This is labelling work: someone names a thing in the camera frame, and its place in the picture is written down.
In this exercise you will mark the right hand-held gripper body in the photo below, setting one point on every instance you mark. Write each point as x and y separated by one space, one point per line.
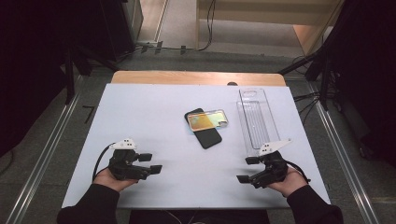
274 169

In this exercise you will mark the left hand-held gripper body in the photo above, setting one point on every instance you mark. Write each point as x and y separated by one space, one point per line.
123 165

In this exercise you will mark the clear plastic tray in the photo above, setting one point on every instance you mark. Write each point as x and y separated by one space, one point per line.
258 121

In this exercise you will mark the black phone case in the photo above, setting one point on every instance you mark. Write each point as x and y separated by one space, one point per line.
208 138

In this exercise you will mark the translucent iridescent phone case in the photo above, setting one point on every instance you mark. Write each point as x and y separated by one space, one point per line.
205 120

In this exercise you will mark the person's right hand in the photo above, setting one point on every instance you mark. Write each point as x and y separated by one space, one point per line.
291 183

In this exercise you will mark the person's left hand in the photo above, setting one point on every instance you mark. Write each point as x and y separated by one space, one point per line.
107 182

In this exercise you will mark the white table board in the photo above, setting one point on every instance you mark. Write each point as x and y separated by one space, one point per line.
140 112

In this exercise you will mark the black metal stand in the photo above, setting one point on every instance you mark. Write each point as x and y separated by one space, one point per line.
69 77

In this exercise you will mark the black tripod stand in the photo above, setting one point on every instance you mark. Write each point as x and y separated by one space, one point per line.
314 67

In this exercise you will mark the black curtain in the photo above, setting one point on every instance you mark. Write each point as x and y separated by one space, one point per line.
28 71
367 77

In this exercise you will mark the dark cabinet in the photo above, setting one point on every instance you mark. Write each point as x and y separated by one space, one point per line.
120 28

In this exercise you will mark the light wooden shelf unit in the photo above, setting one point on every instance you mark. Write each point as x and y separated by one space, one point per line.
267 12

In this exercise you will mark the aluminium floor rail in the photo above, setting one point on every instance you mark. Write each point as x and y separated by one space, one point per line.
43 161
345 161

